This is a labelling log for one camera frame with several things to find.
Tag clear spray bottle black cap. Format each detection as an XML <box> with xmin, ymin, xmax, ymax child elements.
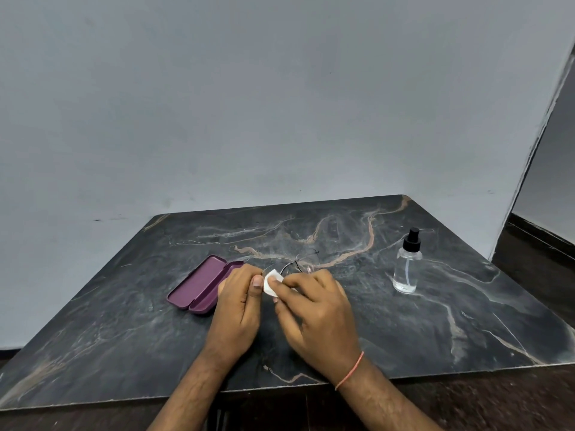
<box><xmin>392</xmin><ymin>226</ymin><xmax>423</xmax><ymax>295</ymax></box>

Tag metal frame eyeglasses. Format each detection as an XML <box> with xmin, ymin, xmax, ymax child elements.
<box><xmin>260</xmin><ymin>250</ymin><xmax>320</xmax><ymax>277</ymax></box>

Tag white cleaning cloth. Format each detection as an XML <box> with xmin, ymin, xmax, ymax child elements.
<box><xmin>262</xmin><ymin>269</ymin><xmax>285</xmax><ymax>298</ymax></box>

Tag person's left forearm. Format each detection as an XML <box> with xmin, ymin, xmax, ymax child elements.
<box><xmin>147</xmin><ymin>352</ymin><xmax>232</xmax><ymax>431</ymax></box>

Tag person's left hand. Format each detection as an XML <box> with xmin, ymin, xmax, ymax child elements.
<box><xmin>199</xmin><ymin>263</ymin><xmax>266</xmax><ymax>369</ymax></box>

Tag maroon glasses case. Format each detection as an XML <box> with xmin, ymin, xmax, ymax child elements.
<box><xmin>166</xmin><ymin>254</ymin><xmax>246</xmax><ymax>315</ymax></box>

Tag person's right hand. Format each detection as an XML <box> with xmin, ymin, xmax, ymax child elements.
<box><xmin>267</xmin><ymin>269</ymin><xmax>364</xmax><ymax>387</ymax></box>

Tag orange thread wrist bracelet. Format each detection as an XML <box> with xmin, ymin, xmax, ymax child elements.
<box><xmin>334</xmin><ymin>351</ymin><xmax>365</xmax><ymax>392</ymax></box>

